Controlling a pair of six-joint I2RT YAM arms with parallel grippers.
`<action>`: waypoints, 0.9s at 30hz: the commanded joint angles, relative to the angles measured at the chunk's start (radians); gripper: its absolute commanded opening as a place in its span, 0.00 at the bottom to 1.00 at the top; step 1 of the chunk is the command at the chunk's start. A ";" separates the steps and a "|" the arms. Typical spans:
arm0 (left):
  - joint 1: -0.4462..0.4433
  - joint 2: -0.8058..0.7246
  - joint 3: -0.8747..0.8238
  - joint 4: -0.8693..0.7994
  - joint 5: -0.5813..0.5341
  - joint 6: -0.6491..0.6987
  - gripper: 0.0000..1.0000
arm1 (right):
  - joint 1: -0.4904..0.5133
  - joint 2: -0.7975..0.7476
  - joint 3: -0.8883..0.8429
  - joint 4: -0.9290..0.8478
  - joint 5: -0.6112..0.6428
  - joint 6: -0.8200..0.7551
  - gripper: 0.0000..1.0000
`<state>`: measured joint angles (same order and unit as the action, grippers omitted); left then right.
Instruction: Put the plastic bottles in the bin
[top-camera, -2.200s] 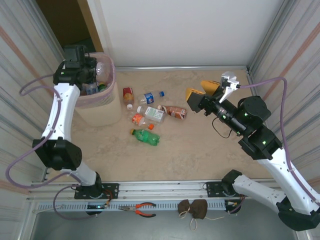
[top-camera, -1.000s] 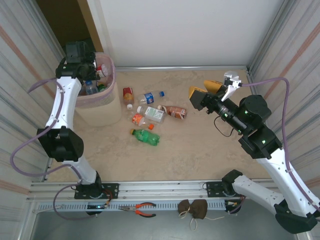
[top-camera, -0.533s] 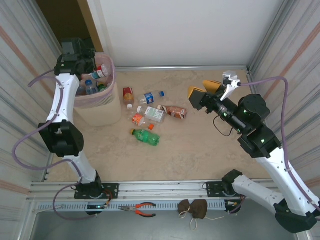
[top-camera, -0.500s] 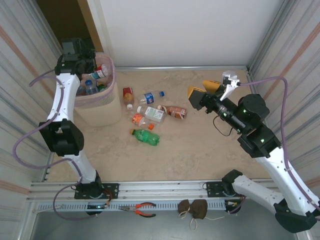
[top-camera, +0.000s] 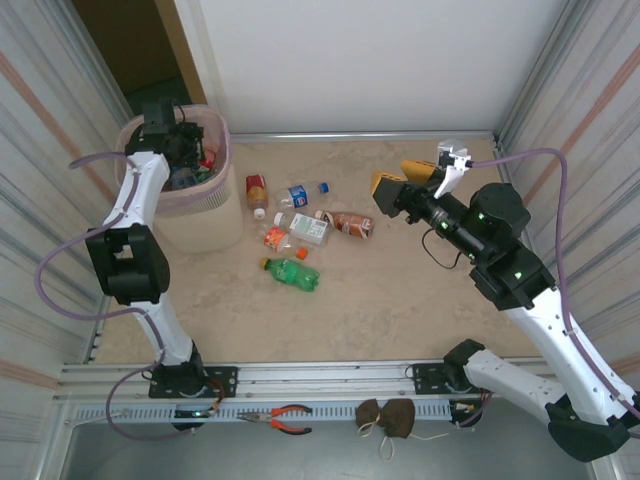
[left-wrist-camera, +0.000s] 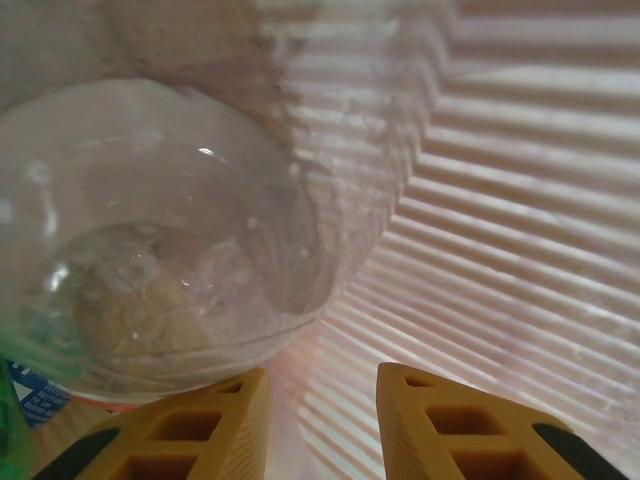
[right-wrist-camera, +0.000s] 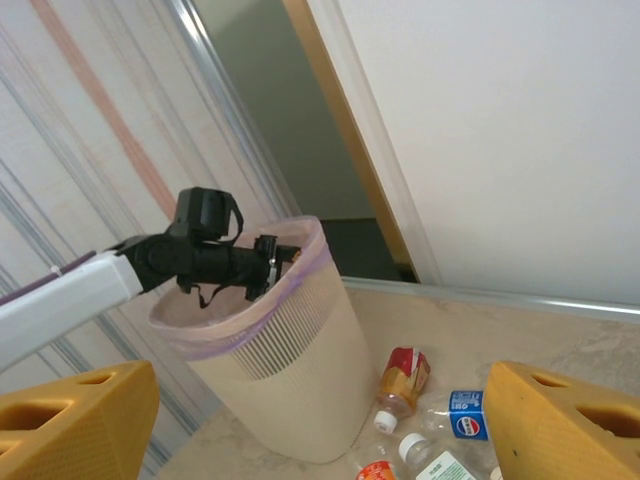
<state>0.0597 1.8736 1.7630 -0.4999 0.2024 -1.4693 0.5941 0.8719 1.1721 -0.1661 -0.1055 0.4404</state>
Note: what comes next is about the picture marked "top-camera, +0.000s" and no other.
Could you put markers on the red label bottle red cap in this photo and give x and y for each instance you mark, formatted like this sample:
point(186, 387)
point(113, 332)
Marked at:
point(208, 159)

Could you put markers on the white green label clear bottle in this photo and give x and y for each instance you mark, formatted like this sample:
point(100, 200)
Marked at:
point(307, 229)

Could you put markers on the Pepsi label bottle blue cap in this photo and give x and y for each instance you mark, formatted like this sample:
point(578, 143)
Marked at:
point(298, 196)

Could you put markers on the red orange label tea bottle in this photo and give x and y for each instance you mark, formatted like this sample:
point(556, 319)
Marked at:
point(256, 192)

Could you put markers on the orange label bottle orange cap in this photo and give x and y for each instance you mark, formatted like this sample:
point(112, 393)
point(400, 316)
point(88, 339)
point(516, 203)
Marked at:
point(274, 239)

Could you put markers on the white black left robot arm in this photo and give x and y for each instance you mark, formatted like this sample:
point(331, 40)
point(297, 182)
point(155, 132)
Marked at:
point(135, 190)

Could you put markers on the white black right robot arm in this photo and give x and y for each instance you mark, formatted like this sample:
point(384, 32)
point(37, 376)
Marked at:
point(560, 340)

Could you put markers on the cream ribbed waste bin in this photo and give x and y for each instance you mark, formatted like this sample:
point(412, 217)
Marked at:
point(210, 230)

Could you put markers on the pink plastic waste basket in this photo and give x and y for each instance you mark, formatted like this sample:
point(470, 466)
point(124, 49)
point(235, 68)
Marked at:
point(222, 150)

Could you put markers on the aluminium table edge strip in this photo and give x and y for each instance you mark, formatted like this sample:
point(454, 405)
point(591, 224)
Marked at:
point(350, 136)

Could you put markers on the brown wooden door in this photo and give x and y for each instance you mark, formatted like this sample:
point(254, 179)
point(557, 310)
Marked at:
point(130, 30)

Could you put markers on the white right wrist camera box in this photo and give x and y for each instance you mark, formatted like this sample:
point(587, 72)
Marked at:
point(457, 155)

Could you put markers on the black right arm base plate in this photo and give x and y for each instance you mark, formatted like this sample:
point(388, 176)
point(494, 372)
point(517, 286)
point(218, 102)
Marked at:
point(425, 377)

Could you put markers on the aluminium mounting rail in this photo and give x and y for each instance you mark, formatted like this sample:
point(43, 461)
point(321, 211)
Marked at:
point(325, 375)

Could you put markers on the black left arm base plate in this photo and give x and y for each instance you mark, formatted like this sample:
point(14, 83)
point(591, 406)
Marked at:
point(225, 380)

